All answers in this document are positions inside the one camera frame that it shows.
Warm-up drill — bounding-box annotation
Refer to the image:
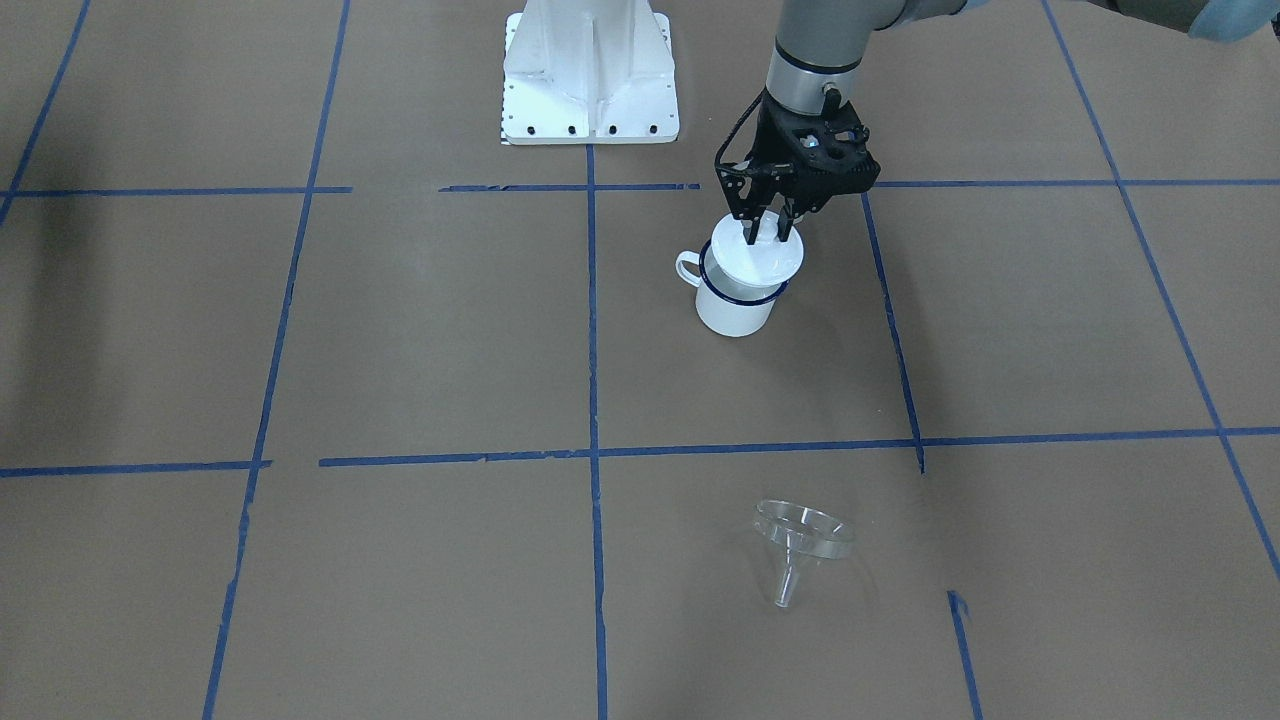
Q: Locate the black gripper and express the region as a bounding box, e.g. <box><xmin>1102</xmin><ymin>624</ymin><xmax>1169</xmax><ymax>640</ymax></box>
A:
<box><xmin>714</xmin><ymin>88</ymin><xmax>881</xmax><ymax>246</ymax></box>

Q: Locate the white cup lid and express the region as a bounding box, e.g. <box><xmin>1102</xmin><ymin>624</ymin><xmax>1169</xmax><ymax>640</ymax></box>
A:
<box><xmin>703</xmin><ymin>210</ymin><xmax>804</xmax><ymax>301</ymax></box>

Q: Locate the clear glass funnel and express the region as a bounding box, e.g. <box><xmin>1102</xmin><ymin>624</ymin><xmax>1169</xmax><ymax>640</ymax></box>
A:
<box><xmin>753</xmin><ymin>498</ymin><xmax>856</xmax><ymax>609</ymax></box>

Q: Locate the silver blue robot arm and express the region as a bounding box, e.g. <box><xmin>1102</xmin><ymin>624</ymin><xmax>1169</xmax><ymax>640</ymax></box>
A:
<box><xmin>714</xmin><ymin>1</ymin><xmax>975</xmax><ymax>245</ymax></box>

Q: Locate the white enamel cup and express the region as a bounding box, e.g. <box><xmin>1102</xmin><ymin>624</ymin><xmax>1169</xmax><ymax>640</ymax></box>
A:
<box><xmin>675</xmin><ymin>241</ymin><xmax>790</xmax><ymax>338</ymax></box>

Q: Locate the brown paper table cover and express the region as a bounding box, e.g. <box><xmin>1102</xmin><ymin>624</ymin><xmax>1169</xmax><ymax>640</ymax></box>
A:
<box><xmin>3</xmin><ymin>1</ymin><xmax>1277</xmax><ymax>719</ymax></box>

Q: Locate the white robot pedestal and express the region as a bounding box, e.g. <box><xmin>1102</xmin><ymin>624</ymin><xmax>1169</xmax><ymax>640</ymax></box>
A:
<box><xmin>500</xmin><ymin>1</ymin><xmax>681</xmax><ymax>146</ymax></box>

